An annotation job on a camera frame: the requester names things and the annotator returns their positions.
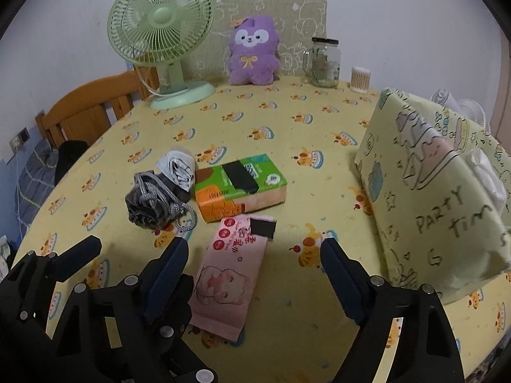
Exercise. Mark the green printed board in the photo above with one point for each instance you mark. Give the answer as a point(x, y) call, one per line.
point(303, 20)

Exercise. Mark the green orange tissue pack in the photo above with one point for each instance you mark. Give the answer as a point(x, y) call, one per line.
point(223, 203)

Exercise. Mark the green desk fan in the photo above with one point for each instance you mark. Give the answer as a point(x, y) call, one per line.
point(159, 20)

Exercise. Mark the purple plush toy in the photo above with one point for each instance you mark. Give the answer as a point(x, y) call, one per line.
point(251, 68)

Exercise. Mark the white standing fan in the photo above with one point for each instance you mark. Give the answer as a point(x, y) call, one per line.
point(471, 107)

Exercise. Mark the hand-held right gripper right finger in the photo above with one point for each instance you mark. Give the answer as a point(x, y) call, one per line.
point(343, 283)

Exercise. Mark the wall power outlet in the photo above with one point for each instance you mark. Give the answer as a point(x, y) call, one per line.
point(20, 137)

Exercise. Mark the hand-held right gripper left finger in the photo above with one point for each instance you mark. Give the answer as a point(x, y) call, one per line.
point(169, 275)

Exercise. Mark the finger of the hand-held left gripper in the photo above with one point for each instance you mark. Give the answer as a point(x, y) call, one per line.
point(76, 257)
point(181, 307)

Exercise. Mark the pink tissue pack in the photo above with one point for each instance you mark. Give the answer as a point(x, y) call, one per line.
point(227, 271)

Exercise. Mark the silver packet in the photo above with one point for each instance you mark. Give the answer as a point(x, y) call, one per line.
point(177, 167)

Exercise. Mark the cotton swab container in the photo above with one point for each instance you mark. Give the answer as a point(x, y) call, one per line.
point(360, 80)

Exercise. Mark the wooden chair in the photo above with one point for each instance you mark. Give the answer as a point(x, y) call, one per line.
point(92, 103)

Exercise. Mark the black cloth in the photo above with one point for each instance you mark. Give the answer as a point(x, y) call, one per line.
point(70, 159)

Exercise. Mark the yellow printed storage box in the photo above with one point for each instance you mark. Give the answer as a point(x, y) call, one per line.
point(419, 191)

